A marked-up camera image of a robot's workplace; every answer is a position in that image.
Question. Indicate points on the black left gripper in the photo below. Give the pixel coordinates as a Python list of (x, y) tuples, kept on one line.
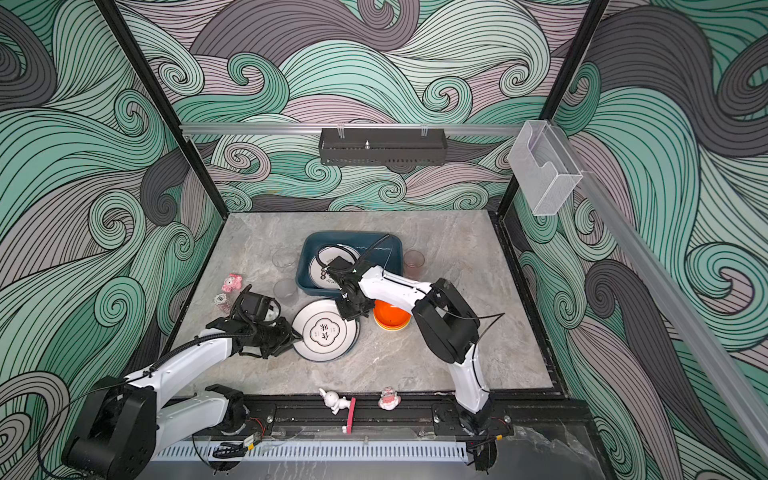
[(286, 334)]

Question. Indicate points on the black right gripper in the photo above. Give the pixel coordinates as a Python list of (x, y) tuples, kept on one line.
[(346, 315)]

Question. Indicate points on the white plate red characters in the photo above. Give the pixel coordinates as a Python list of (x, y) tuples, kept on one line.
[(318, 268)]

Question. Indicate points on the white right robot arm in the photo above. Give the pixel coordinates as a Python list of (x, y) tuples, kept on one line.
[(326, 329)]

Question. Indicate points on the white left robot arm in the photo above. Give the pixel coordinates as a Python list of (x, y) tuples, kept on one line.
[(125, 422)]

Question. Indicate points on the dark teal plastic bin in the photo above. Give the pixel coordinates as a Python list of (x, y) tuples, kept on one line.
[(388, 254)]

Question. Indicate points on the orange bowl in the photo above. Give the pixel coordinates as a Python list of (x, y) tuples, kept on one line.
[(389, 317)]

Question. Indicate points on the white rabbit figurine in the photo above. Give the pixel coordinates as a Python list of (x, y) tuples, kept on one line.
[(334, 401)]

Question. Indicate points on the pinkish clear cup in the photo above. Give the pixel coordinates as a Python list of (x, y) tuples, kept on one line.
[(413, 264)]

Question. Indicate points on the pink plush toy figure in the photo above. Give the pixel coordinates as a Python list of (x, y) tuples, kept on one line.
[(233, 283)]

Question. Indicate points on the pink flat stick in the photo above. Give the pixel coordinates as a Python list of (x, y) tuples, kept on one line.
[(350, 416)]

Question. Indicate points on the pink white small figurine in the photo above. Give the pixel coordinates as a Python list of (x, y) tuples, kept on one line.
[(389, 399)]

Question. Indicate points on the white slotted cable duct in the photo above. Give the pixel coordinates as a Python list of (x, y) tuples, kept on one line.
[(327, 450)]

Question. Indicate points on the black wall shelf tray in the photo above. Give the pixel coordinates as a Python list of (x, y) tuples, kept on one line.
[(400, 148)]

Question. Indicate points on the black right corner post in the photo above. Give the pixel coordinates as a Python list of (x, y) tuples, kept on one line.
[(572, 61)]

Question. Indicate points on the aluminium wall rail back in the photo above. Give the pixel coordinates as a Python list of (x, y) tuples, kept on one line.
[(275, 128)]

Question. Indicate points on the aluminium wall rail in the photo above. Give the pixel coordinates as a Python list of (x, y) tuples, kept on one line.
[(275, 128), (613, 203)]

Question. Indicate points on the clear acrylic wall box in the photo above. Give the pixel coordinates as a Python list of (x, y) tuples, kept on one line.
[(544, 164)]

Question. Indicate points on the aluminium wall rail right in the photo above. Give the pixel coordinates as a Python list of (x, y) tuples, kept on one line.
[(613, 203)]

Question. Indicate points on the black corner frame post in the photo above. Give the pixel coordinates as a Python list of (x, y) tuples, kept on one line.
[(117, 24)]

